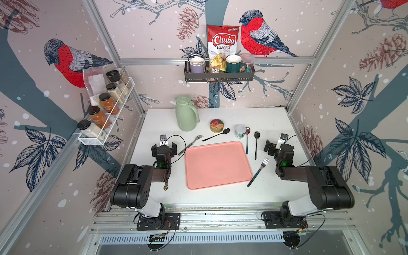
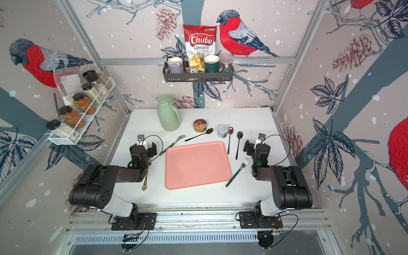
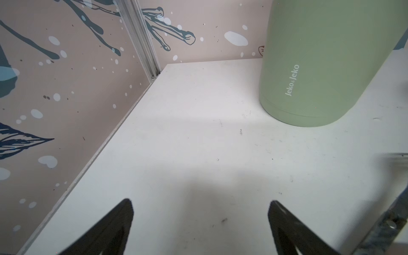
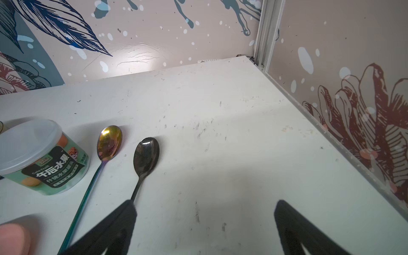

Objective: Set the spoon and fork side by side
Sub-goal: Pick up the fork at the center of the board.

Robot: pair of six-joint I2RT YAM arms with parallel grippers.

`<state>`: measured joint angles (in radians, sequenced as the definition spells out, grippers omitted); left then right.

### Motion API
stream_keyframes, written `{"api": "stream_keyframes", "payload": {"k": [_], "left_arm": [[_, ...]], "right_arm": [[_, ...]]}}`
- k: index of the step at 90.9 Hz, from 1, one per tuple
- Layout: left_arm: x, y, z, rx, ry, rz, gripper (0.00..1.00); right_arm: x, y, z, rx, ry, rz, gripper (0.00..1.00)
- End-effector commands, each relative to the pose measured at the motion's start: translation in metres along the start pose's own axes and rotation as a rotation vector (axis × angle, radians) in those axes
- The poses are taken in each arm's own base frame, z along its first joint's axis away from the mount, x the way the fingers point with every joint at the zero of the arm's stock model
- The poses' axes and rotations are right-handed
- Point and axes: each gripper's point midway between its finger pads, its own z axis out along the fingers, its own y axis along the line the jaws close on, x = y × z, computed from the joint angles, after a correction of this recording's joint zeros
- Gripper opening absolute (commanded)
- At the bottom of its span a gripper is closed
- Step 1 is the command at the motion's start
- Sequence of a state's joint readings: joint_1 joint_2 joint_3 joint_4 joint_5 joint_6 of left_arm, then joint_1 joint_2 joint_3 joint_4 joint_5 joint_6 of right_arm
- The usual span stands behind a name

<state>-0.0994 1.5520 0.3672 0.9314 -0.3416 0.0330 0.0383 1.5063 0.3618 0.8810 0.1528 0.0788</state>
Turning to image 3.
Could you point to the grey marble handle fork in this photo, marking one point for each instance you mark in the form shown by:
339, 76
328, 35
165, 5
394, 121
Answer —
392, 214

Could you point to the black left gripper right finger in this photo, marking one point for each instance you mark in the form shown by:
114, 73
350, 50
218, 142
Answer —
291, 236

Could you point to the aluminium frame corner post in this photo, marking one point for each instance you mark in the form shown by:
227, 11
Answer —
134, 21

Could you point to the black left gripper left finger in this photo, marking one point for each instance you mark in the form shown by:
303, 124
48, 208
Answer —
109, 236

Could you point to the green thermos jug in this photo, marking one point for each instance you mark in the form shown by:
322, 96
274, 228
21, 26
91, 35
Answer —
320, 56

